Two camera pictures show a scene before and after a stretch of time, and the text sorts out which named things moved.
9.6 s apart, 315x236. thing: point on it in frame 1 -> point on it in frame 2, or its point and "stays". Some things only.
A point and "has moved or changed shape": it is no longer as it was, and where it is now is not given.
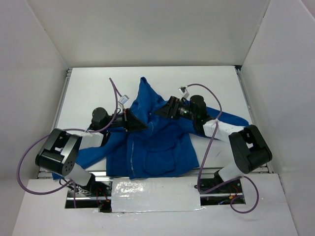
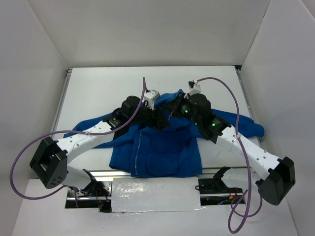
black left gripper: x=128 y=120 -> x=159 y=119
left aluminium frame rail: x=68 y=74 stays
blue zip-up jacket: x=167 y=145 has moved or changed shape
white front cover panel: x=155 y=194 stays
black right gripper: x=173 y=107 stays
